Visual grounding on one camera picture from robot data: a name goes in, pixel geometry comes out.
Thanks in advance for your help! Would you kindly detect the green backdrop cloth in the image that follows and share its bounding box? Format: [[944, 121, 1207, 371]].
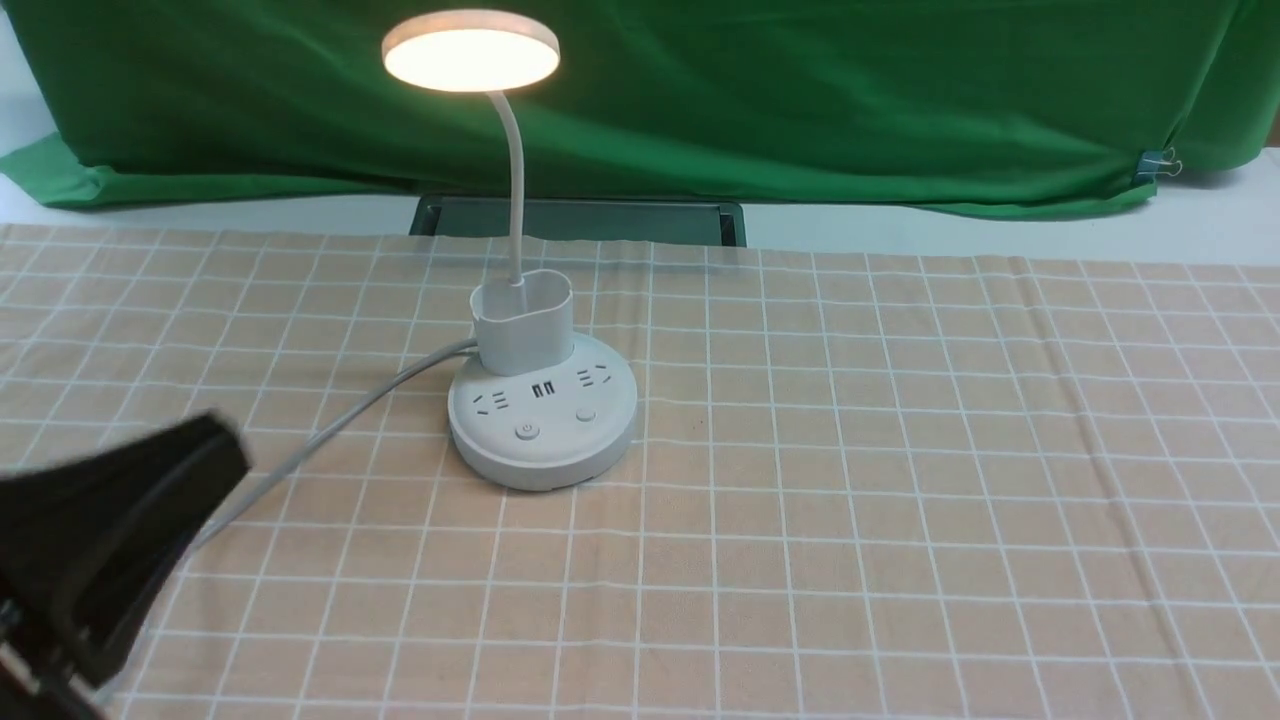
[[3, 1, 1277, 219]]

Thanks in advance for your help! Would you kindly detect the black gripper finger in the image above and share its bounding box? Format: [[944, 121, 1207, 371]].
[[1, 413, 250, 719]]

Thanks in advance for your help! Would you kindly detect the dark grey cable tray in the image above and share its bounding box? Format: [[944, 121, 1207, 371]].
[[410, 196, 748, 249]]

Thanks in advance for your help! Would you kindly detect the grey lamp power cable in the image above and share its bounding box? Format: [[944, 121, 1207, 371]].
[[95, 338, 479, 701]]

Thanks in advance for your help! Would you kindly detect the blue binder clip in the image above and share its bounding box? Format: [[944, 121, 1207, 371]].
[[1133, 146, 1184, 186]]

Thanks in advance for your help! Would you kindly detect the checkered beige tablecloth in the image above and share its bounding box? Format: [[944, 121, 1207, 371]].
[[0, 223, 1280, 720]]

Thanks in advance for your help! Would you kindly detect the white desk lamp with sockets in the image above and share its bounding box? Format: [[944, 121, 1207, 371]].
[[381, 8, 637, 492]]

